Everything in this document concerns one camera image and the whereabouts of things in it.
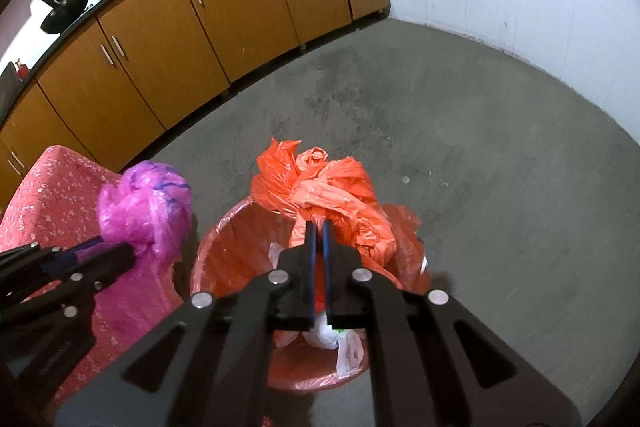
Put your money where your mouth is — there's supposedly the pink floral printed cloth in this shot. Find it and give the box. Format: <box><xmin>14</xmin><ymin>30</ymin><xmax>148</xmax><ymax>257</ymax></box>
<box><xmin>0</xmin><ymin>145</ymin><xmax>187</xmax><ymax>408</ymax></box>

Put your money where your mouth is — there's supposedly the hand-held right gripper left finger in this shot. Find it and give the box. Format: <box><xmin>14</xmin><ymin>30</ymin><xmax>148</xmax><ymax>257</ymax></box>
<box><xmin>52</xmin><ymin>221</ymin><xmax>321</xmax><ymax>427</ymax></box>

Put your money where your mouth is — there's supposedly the white plastic bag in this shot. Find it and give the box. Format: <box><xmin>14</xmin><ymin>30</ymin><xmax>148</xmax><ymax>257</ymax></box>
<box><xmin>300</xmin><ymin>326</ymin><xmax>367</xmax><ymax>376</ymax></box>

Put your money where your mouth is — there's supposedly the dark cutting board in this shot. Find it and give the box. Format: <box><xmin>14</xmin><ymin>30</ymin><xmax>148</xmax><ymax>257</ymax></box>
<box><xmin>0</xmin><ymin>62</ymin><xmax>21</xmax><ymax>108</ymax></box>

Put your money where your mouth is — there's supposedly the black wok with lid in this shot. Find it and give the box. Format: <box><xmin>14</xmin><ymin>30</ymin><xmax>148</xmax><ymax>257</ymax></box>
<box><xmin>40</xmin><ymin>0</ymin><xmax>91</xmax><ymax>34</ymax></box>

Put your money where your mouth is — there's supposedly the red trash bin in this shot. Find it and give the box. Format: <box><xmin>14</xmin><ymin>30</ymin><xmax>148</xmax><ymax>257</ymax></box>
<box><xmin>190</xmin><ymin>197</ymin><xmax>431</xmax><ymax>396</ymax></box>

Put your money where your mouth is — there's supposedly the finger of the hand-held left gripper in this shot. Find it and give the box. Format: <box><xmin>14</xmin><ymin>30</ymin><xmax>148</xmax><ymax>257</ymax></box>
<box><xmin>0</xmin><ymin>237</ymin><xmax>109</xmax><ymax>279</ymax></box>
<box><xmin>0</xmin><ymin>243</ymin><xmax>137</xmax><ymax>389</ymax></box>

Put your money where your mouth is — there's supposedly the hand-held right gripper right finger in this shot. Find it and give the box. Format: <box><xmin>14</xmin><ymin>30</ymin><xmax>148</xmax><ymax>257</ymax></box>
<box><xmin>322</xmin><ymin>220</ymin><xmax>583</xmax><ymax>427</ymax></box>

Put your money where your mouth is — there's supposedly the purple plastic bag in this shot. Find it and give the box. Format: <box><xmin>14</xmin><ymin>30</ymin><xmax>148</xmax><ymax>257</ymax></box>
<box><xmin>96</xmin><ymin>161</ymin><xmax>194</xmax><ymax>264</ymax></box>

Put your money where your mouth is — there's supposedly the orange plastic bag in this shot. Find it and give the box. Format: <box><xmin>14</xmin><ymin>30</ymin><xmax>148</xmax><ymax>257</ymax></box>
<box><xmin>250</xmin><ymin>137</ymin><xmax>397</xmax><ymax>269</ymax></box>

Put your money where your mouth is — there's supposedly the orange wooden base cabinet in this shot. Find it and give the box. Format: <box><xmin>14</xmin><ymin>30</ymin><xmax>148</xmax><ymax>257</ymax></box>
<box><xmin>0</xmin><ymin>0</ymin><xmax>391</xmax><ymax>214</ymax></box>

